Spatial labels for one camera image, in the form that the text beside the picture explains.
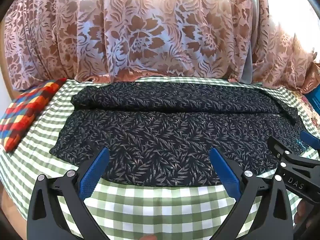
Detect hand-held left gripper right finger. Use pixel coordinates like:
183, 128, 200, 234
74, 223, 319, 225
209, 147, 294, 240

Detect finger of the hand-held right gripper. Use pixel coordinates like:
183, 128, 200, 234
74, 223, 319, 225
301, 130, 320, 153
267, 136, 320, 171

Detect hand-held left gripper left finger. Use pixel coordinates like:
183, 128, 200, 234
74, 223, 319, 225
26, 147, 110, 240

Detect dark leaf print pants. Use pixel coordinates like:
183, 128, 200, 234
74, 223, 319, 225
50, 81, 309, 187

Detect person's right hand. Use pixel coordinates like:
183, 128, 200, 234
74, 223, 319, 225
294, 200, 312, 231

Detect floral quilt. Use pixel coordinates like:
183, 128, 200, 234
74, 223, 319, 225
291, 90, 320, 140

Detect blue plastic crate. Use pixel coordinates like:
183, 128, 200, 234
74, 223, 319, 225
307, 85, 320, 110

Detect green checked bed sheet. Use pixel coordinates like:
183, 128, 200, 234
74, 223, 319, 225
0, 76, 320, 240

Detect colourful checked cushion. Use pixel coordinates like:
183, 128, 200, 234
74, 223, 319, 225
0, 78, 67, 153

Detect pink brown floral curtain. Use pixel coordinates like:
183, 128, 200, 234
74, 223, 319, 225
4, 0, 320, 94

